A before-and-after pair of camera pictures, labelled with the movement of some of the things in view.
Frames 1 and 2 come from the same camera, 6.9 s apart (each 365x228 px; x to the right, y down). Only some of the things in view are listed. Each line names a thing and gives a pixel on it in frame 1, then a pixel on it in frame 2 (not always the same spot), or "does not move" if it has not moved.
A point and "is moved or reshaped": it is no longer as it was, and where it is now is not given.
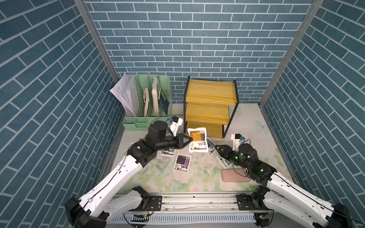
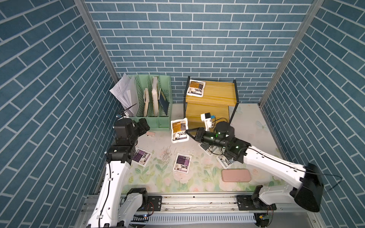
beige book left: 146,99 does not move
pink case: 235,175 does not move
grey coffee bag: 224,162 does not move
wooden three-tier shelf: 209,104 does not move
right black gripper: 225,148 → 200,134
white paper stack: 125,90 does not move
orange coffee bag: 168,152 is moved or reshaped
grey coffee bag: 210,147 does not move
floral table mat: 196,168 does not move
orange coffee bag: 199,143 → 196,88
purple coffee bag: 182,163 does not move
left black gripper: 181,145 → 143,129
